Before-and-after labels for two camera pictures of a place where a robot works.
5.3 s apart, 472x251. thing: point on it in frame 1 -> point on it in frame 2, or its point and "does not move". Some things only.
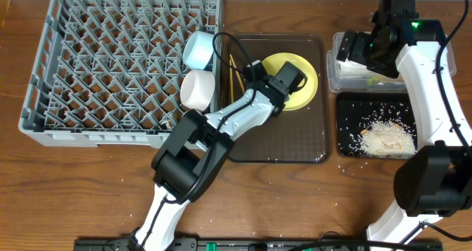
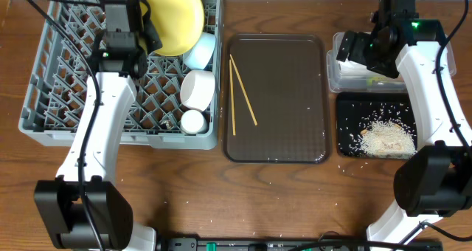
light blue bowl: [198, 49] does not move
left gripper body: [284, 100] -> [148, 41]
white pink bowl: [198, 89] does not move
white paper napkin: [353, 69] does not move
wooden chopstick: [231, 81] does not move
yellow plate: [302, 97] -> [176, 16]
